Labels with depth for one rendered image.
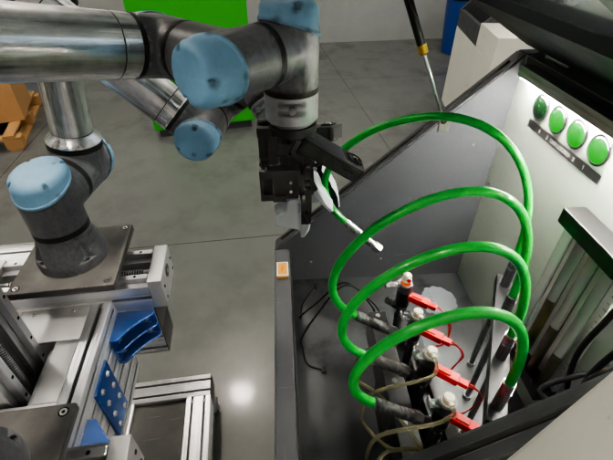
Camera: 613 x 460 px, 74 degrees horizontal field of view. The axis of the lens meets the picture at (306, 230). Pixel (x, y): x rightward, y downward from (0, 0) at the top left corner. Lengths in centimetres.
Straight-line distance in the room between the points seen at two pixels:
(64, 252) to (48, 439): 39
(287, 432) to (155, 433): 96
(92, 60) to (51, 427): 56
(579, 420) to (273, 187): 47
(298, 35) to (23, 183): 65
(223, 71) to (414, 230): 80
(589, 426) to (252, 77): 47
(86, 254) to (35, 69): 60
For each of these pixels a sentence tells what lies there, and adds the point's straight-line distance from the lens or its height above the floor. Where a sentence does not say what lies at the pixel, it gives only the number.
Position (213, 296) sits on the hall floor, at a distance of 234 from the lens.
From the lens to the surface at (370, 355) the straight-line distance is 53.
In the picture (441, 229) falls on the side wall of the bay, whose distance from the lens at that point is 117.
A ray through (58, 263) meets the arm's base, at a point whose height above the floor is 108.
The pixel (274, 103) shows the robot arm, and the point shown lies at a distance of 56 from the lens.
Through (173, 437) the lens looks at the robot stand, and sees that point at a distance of 169.
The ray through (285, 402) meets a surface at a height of 95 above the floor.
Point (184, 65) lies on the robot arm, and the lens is 47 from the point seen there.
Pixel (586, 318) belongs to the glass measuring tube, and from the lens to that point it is 81.
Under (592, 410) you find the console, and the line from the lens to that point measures 48.
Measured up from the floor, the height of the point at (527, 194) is 131.
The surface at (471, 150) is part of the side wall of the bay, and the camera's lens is 105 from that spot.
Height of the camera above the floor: 168
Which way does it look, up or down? 38 degrees down
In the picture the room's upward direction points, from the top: straight up
